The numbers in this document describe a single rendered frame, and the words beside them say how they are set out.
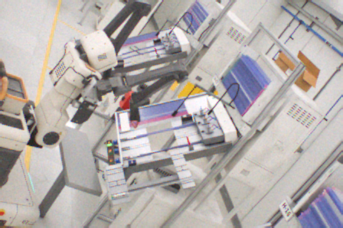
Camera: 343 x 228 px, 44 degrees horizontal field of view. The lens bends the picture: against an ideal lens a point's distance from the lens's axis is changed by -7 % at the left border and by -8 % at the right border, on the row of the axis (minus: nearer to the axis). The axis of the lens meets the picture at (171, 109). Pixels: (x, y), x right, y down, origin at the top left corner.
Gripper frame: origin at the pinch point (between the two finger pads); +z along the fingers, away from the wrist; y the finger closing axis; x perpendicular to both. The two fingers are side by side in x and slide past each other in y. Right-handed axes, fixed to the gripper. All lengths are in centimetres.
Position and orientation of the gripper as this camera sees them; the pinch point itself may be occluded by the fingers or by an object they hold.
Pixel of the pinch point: (135, 127)
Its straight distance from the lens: 294.7
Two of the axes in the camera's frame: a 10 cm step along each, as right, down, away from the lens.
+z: 0.2, 8.6, 5.1
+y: -1.4, -5.0, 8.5
